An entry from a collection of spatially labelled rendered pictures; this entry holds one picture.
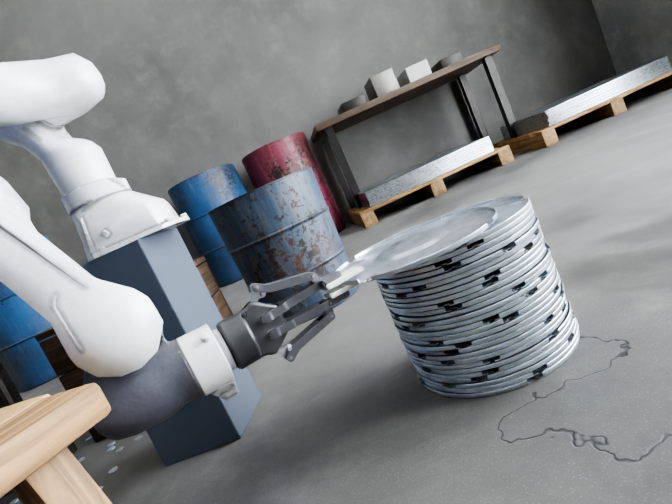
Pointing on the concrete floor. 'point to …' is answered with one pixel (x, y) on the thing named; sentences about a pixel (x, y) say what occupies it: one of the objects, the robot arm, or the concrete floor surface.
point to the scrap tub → (282, 235)
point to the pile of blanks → (484, 313)
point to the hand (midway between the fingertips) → (343, 282)
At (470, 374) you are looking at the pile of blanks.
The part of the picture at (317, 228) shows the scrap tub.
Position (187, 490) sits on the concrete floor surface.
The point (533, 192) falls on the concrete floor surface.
